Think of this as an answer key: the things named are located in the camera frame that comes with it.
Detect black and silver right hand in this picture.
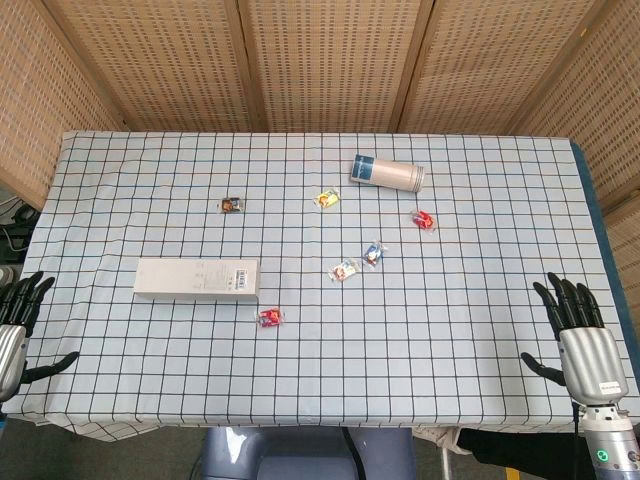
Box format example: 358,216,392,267
520,271,630,404

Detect black and silver left hand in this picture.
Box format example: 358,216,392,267
0,271,81,402

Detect long white box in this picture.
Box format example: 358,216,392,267
132,257,262,304

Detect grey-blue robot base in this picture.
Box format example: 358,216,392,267
201,427,416,480

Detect table with checkered tablecloth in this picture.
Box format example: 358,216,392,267
0,130,640,444

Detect black cloth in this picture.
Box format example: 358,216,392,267
457,427,594,480

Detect blue candy packet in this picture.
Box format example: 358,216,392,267
361,240,390,269

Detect woven bamboo screen panel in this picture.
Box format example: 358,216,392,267
0,0,124,211
42,0,264,132
389,0,614,135
224,0,434,134
509,0,640,296

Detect white and red candy packet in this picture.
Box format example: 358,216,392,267
327,258,363,282

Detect white canister with blue label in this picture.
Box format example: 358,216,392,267
349,153,427,194

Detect tangled floor cables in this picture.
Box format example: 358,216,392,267
0,192,42,261

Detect black cable on base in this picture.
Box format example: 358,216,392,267
340,427,369,480

